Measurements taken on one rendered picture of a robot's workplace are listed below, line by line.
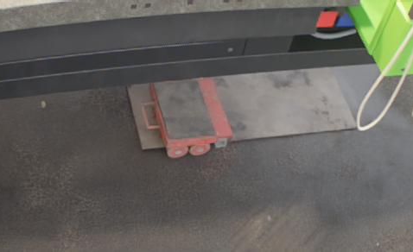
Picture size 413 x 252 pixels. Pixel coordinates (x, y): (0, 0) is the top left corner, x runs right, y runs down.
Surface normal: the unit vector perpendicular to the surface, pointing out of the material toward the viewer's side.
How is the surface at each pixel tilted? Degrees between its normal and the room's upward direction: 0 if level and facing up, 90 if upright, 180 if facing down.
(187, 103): 0
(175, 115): 0
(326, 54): 90
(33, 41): 90
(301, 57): 90
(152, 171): 0
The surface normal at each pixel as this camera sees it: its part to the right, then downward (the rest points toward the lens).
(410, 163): 0.21, -0.60
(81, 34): 0.25, 0.79
